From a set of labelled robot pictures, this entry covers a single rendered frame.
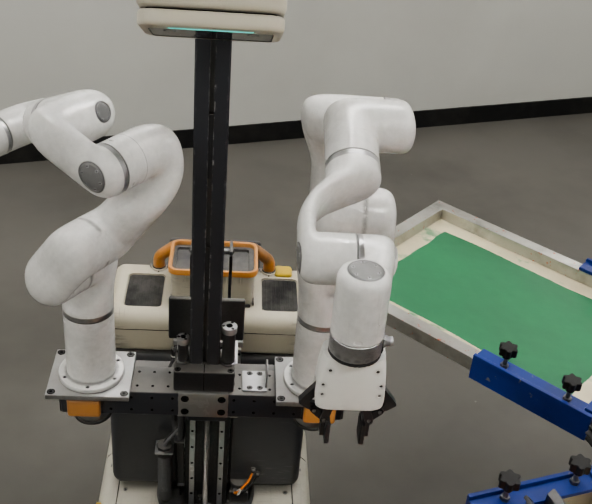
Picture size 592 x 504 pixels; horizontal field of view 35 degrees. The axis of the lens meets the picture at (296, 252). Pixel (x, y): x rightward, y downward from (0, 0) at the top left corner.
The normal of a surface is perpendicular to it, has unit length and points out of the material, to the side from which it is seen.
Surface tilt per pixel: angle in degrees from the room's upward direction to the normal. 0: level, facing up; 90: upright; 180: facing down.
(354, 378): 91
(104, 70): 90
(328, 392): 92
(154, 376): 0
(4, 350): 0
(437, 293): 0
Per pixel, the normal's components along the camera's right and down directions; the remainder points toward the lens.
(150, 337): 0.04, 0.55
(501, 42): 0.33, 0.53
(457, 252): 0.07, -0.84
